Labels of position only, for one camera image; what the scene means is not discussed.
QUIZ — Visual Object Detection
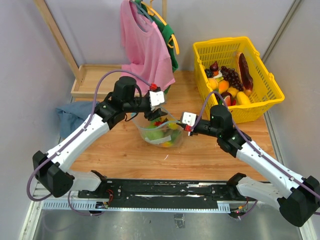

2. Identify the clear zip top bag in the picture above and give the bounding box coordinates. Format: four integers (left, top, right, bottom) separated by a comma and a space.
133, 107, 183, 148

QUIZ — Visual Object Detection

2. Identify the yellow clothes hanger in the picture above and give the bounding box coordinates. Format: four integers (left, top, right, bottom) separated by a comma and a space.
140, 0, 180, 55

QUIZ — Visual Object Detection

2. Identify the green yellow mango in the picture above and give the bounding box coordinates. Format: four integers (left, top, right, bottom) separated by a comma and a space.
160, 141, 174, 148

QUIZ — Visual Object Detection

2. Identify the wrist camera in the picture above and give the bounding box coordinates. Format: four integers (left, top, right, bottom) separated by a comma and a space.
180, 112, 197, 132
148, 85, 166, 111

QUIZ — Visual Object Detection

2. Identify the dark purple grape bunch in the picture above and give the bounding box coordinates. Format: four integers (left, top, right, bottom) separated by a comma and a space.
220, 66, 244, 91

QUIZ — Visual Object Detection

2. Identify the orange fruit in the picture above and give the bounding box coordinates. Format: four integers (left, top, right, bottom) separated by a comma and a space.
218, 80, 230, 94

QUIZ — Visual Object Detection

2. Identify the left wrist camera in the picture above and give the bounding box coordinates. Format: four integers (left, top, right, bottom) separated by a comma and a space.
148, 85, 166, 111

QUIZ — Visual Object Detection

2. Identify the watermelon slice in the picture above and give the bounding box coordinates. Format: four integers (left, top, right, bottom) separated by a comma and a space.
221, 92, 233, 107

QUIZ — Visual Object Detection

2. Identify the dark red fig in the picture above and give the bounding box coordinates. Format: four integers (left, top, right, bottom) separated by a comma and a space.
209, 61, 219, 72

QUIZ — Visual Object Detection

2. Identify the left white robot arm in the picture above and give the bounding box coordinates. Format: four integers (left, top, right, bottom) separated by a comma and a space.
32, 76, 166, 198

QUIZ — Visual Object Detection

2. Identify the wooden tray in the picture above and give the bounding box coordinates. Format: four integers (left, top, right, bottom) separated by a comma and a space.
70, 64, 122, 99

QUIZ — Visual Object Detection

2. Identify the wooden rack frame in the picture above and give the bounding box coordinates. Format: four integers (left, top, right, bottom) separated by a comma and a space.
33, 0, 168, 85

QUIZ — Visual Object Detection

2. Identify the brown sweet potato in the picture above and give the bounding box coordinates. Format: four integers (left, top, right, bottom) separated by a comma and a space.
235, 51, 254, 96

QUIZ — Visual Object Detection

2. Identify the green t-shirt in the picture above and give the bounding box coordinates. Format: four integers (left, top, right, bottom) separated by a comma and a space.
134, 0, 179, 96

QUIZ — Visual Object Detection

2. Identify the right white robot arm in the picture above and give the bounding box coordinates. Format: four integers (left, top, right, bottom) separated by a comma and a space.
180, 105, 320, 227

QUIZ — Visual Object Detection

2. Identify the yellow mango fruit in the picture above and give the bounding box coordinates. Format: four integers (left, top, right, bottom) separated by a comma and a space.
208, 78, 219, 91

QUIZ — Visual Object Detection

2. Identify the pink t-shirt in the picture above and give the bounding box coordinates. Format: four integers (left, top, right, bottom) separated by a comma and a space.
120, 0, 175, 93

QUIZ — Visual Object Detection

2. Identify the blue black grape bunch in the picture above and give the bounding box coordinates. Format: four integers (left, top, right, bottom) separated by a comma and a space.
204, 68, 214, 78

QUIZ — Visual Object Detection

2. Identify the yellow lemon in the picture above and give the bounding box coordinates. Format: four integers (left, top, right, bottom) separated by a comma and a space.
227, 87, 239, 98

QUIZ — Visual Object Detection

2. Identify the yellow banana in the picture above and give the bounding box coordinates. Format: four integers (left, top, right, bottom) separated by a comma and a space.
166, 121, 180, 130

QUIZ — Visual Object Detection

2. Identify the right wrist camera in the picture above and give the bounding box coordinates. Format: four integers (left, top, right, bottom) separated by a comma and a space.
180, 112, 197, 132

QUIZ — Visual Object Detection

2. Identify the green cabbage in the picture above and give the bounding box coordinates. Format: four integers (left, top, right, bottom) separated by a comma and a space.
144, 129, 164, 141

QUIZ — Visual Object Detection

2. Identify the blue cloth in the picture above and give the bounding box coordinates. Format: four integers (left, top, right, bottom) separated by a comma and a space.
55, 101, 93, 139

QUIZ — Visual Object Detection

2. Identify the red cherry bunch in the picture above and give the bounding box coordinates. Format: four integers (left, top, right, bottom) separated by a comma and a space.
153, 118, 168, 127

